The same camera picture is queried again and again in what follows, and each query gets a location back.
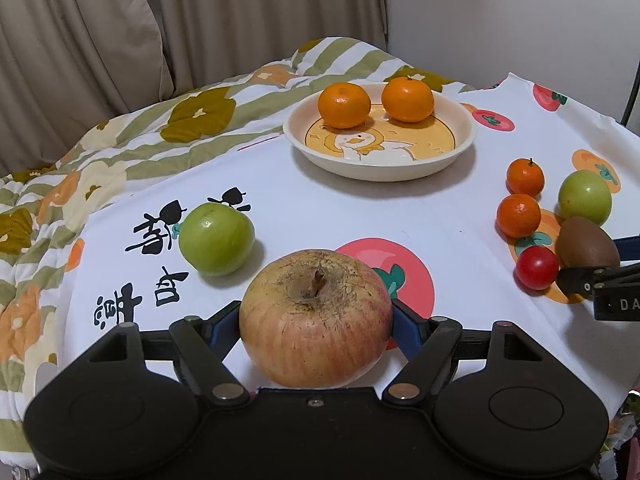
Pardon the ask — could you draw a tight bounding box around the large red-yellow apple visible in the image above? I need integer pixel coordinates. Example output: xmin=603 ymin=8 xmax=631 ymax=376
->
xmin=239 ymin=248 xmax=394 ymax=388

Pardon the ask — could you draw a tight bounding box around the cream duck-print plate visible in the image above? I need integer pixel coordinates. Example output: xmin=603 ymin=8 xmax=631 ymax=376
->
xmin=282 ymin=81 xmax=477 ymax=182

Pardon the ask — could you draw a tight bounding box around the large green apple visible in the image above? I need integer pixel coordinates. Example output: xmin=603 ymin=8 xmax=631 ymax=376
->
xmin=178 ymin=202 xmax=256 ymax=276

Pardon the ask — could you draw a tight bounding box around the small tangerine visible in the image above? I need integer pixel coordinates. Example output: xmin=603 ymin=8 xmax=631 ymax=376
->
xmin=496 ymin=193 xmax=542 ymax=239
xmin=506 ymin=158 xmax=545 ymax=197

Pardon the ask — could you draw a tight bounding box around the large orange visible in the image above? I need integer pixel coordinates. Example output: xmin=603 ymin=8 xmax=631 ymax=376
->
xmin=317 ymin=82 xmax=372 ymax=129
xmin=381 ymin=76 xmax=435 ymax=123

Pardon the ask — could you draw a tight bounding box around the small yellowish-green apple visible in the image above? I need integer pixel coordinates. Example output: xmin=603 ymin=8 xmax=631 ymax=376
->
xmin=557 ymin=170 xmax=613 ymax=226

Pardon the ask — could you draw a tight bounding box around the white printed cloth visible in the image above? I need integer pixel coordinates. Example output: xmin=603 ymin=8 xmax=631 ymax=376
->
xmin=35 ymin=72 xmax=640 ymax=466

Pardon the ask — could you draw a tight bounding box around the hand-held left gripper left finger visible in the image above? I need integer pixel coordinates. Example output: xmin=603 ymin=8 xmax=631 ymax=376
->
xmin=75 ymin=300 xmax=251 ymax=405

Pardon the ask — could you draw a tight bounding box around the striped floral blanket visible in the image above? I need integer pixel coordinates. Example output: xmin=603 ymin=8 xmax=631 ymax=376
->
xmin=0 ymin=36 xmax=481 ymax=466

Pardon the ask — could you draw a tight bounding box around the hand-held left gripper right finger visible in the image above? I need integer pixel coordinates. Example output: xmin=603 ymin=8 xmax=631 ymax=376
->
xmin=381 ymin=299 xmax=557 ymax=405

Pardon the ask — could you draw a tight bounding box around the beige curtain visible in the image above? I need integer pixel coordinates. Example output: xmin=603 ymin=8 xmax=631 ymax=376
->
xmin=0 ymin=0 xmax=391 ymax=176

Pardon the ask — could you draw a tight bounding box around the red cherry tomato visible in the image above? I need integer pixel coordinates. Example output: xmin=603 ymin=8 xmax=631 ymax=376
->
xmin=515 ymin=245 xmax=560 ymax=291

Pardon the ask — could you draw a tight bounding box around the brown kiwi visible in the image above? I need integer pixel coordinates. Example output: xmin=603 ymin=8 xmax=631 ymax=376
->
xmin=555 ymin=216 xmax=621 ymax=270

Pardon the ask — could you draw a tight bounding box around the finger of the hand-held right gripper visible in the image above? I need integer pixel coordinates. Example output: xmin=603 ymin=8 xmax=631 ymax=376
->
xmin=557 ymin=261 xmax=640 ymax=322
xmin=612 ymin=236 xmax=640 ymax=262

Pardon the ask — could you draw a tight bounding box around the black metal tube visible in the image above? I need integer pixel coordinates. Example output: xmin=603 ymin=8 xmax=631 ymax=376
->
xmin=619 ymin=55 xmax=640 ymax=127

